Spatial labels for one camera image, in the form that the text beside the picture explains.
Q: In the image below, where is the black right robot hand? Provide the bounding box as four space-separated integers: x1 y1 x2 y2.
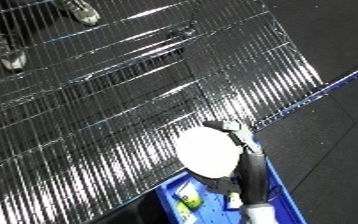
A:
202 119 272 206

